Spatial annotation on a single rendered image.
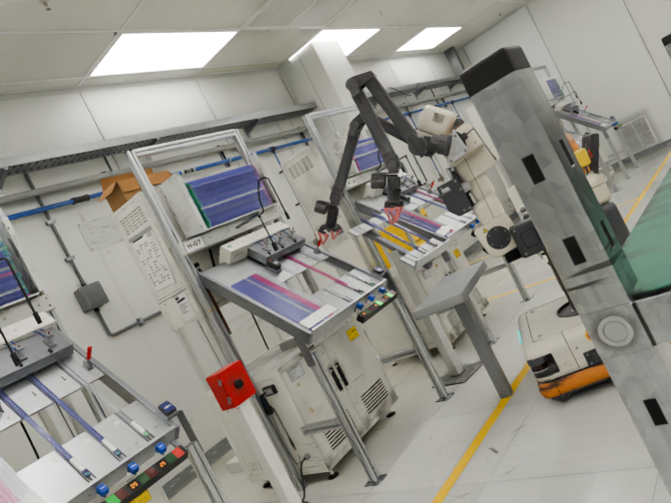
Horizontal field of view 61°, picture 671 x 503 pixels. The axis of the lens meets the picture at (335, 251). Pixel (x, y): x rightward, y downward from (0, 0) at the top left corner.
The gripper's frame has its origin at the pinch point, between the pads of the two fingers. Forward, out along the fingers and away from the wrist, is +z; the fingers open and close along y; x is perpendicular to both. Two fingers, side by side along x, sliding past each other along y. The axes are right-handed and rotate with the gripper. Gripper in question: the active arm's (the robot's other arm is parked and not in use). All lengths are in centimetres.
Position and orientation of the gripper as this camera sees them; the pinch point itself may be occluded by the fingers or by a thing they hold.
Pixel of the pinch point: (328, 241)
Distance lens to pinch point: 310.3
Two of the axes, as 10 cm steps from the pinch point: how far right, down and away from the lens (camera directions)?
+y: -5.7, 2.9, -7.6
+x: 8.0, 3.9, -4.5
